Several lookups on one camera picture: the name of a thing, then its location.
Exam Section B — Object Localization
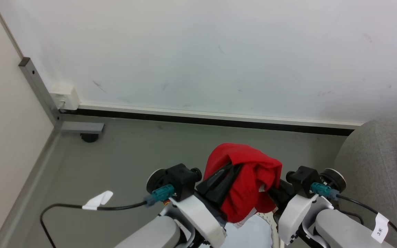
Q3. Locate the black cable with teal plug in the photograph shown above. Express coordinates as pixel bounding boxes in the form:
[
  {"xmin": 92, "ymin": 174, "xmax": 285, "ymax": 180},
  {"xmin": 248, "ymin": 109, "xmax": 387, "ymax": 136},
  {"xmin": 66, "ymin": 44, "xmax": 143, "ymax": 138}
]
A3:
[
  {"xmin": 311, "ymin": 183, "xmax": 397, "ymax": 248},
  {"xmin": 40, "ymin": 184, "xmax": 175, "ymax": 248}
]

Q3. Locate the blank white cable label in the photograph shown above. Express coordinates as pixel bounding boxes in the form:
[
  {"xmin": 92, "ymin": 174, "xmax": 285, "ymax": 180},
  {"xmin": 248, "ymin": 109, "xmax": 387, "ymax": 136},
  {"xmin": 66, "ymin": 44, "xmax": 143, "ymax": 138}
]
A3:
[{"xmin": 82, "ymin": 190, "xmax": 114, "ymax": 210}]

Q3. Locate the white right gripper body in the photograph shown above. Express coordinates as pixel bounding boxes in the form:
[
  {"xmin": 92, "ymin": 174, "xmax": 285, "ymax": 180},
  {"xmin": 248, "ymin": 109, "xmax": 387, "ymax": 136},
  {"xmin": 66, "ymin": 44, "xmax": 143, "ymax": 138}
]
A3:
[{"xmin": 274, "ymin": 194, "xmax": 333, "ymax": 246}]

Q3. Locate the red garment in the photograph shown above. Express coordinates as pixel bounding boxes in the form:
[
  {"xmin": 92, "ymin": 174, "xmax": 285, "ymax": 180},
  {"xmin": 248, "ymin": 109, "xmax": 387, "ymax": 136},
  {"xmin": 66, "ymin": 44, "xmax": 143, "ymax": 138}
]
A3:
[{"xmin": 203, "ymin": 143, "xmax": 283, "ymax": 228}]

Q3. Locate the white perforated laundry basket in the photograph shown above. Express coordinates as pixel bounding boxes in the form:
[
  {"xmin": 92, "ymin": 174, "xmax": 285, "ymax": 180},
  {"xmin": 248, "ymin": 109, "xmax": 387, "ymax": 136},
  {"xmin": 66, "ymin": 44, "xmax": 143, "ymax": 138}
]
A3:
[{"xmin": 257, "ymin": 211, "xmax": 286, "ymax": 248}]

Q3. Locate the printed white cable label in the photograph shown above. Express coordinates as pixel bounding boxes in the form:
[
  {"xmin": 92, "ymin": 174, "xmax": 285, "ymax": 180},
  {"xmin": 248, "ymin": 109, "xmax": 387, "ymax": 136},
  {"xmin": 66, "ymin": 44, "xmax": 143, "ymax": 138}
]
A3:
[{"xmin": 371, "ymin": 213, "xmax": 390, "ymax": 244}]

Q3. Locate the white wall outlet box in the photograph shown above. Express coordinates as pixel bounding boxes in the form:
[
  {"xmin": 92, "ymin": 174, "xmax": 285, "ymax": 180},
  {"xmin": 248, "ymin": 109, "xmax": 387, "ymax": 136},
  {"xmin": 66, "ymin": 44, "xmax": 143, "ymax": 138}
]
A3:
[{"xmin": 49, "ymin": 85, "xmax": 81, "ymax": 111}]

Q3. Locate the black caster foot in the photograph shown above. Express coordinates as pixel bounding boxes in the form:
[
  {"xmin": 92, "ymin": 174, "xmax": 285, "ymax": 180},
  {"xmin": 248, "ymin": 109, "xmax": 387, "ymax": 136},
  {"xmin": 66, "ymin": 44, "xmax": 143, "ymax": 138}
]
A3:
[{"xmin": 80, "ymin": 133, "xmax": 100, "ymax": 143}]

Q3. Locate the grey metal frame post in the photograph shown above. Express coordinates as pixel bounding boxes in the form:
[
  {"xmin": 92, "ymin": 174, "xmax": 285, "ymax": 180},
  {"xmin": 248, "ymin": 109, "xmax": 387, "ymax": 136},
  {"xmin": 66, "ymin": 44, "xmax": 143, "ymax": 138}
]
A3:
[{"xmin": 19, "ymin": 57, "xmax": 105, "ymax": 135}]

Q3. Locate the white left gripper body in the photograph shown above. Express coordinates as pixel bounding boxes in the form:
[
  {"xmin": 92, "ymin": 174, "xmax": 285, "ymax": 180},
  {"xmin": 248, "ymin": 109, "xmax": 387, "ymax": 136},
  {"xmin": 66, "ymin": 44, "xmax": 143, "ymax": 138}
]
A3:
[{"xmin": 168, "ymin": 188, "xmax": 227, "ymax": 247}]

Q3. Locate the grey fabric sofa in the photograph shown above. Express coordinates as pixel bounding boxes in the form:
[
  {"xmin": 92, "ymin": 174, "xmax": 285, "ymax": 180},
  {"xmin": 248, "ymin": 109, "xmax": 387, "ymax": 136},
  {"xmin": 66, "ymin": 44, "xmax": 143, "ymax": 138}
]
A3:
[{"xmin": 333, "ymin": 116, "xmax": 397, "ymax": 248}]

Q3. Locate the thin black looped cable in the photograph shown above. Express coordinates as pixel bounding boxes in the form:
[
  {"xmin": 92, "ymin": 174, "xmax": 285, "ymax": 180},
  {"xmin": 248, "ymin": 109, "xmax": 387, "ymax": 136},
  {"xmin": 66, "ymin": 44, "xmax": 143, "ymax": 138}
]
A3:
[{"xmin": 338, "ymin": 209, "xmax": 364, "ymax": 225}]

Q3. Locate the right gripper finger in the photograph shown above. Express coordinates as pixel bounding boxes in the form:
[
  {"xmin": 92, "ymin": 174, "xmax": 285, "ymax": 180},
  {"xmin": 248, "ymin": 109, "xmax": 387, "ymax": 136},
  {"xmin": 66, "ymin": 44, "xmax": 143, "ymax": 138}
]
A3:
[{"xmin": 269, "ymin": 180, "xmax": 295, "ymax": 202}]

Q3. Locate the white and black baseboard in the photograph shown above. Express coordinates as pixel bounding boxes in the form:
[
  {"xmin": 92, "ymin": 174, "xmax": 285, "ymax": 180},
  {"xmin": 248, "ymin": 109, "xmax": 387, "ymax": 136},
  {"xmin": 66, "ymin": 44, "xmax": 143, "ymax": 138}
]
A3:
[{"xmin": 60, "ymin": 102, "xmax": 364, "ymax": 136}]

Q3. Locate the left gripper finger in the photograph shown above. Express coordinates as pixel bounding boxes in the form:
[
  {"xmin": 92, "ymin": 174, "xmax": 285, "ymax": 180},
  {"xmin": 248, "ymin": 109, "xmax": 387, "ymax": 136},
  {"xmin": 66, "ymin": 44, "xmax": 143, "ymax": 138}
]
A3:
[
  {"xmin": 207, "ymin": 165, "xmax": 243, "ymax": 209},
  {"xmin": 196, "ymin": 164, "xmax": 235, "ymax": 197}
]

